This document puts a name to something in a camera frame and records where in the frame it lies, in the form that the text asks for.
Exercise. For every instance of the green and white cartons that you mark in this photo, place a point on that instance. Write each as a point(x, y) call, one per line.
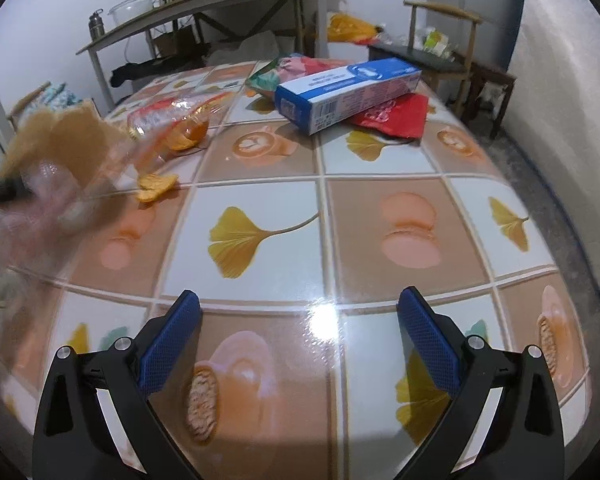
point(437, 40)

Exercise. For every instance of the white mattress with blue edge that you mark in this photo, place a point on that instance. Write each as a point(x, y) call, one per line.
point(565, 110)

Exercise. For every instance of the yellow plastic bag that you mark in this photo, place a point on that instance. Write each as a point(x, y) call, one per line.
point(352, 27)

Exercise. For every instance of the clear plastic bottle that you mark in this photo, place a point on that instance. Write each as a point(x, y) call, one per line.
point(180, 120)

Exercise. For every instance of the red and teal snack bag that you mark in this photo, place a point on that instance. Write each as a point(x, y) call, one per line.
point(290, 72)

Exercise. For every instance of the floral cushion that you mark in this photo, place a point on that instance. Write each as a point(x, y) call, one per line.
point(62, 95)

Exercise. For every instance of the wooden chair with black seat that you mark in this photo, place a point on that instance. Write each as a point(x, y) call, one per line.
point(410, 57)

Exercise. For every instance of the blue and white carton box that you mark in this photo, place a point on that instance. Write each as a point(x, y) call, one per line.
point(345, 90)

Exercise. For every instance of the orange snack piece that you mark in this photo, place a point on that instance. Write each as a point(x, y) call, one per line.
point(155, 187)

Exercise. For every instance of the red packet with white print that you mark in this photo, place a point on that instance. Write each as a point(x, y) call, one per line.
point(400, 115)

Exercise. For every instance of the wooden chair with floral cushion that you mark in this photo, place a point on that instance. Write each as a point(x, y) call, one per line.
point(35, 97)

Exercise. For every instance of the long grey desk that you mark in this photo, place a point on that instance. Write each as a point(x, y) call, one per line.
point(205, 5)

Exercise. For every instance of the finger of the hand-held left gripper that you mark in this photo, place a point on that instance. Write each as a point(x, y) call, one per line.
point(0, 190)

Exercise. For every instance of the black cloth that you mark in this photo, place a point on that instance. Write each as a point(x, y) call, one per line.
point(140, 72)

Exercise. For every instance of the cardboard box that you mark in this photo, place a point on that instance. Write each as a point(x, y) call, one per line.
point(172, 42)

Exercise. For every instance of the clear bag of brown snacks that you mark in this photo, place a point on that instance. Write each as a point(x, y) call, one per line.
point(55, 160)

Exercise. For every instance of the dark wooden stool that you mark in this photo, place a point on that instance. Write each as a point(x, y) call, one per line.
point(490, 80)

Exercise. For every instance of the steel water bottle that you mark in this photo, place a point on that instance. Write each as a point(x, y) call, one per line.
point(96, 25)

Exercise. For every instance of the clear plastic bowl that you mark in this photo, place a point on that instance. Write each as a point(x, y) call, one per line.
point(132, 10)

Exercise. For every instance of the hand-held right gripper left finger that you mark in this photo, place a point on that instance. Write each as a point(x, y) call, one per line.
point(172, 345)

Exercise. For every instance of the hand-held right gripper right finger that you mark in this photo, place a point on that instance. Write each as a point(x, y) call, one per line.
point(427, 345)

